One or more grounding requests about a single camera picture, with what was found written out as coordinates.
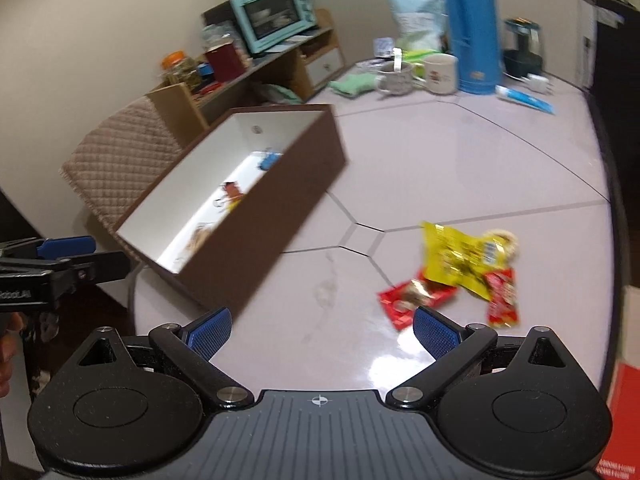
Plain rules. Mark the dark red box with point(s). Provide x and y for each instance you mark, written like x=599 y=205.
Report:
x=225 y=62

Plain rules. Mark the round cookie packet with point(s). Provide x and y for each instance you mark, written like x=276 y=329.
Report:
x=502 y=242

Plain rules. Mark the dark electric kettle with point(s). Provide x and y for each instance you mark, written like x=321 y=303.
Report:
x=522 y=52

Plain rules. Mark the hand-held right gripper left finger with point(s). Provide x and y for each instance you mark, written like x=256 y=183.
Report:
x=210 y=334

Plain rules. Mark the chair with quilted beige cover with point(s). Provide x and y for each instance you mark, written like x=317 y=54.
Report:
x=115 y=155

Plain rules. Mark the green tissue pack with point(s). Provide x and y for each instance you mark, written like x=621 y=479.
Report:
x=420 y=55

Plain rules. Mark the large yellow snack packet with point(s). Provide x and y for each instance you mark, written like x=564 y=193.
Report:
x=455 y=260

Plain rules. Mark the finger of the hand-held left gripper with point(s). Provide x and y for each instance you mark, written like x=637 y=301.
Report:
x=100 y=266
x=67 y=246

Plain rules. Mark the red snack packet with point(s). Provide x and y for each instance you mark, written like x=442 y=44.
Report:
x=415 y=300

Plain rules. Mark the green cloth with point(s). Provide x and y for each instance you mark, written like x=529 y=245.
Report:
x=355 y=84

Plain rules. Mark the jar with orange lid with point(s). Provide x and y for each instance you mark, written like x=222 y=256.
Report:
x=180 y=70

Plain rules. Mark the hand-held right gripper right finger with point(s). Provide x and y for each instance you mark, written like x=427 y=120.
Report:
x=436 y=331

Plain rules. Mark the small blue container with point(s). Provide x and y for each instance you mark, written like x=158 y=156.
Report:
x=206 y=71

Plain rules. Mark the plastic bag with green contents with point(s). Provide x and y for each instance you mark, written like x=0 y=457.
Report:
x=280 y=94

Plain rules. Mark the wooden shelf unit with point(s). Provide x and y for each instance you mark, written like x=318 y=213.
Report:
x=280 y=67

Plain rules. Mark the white spoon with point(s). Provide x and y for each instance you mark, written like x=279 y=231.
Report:
x=397 y=60

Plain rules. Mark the blue thermos flask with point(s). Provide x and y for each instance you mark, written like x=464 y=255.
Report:
x=470 y=30

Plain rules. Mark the clear plastic bag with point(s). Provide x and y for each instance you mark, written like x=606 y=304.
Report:
x=220 y=34

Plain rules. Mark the white mug with red print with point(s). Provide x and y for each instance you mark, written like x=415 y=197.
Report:
x=440 y=75

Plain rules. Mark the brown cardboard box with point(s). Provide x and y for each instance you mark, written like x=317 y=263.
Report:
x=280 y=220

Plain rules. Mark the small yellow snack packet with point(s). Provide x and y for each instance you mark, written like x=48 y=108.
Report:
x=232 y=196

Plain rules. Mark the person's left hand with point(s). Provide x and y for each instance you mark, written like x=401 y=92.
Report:
x=7 y=360

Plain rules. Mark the red candy wrapper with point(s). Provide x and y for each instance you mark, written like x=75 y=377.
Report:
x=502 y=300

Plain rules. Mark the red carton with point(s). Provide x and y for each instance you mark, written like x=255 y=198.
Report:
x=625 y=410

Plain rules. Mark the flowered mug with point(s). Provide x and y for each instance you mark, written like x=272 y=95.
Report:
x=397 y=82

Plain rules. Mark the toothpick packet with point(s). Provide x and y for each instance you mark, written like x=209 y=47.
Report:
x=200 y=239

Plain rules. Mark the teal toaster oven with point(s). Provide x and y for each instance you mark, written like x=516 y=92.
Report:
x=272 y=15

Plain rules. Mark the blue toothpaste tube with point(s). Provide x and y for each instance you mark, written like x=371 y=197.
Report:
x=525 y=99

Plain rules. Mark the black mini fridge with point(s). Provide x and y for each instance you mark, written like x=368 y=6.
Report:
x=615 y=60

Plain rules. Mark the light blue pouch bag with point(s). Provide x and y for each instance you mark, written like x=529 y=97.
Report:
x=415 y=10

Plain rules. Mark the white charger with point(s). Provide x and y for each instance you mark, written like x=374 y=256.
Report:
x=540 y=83

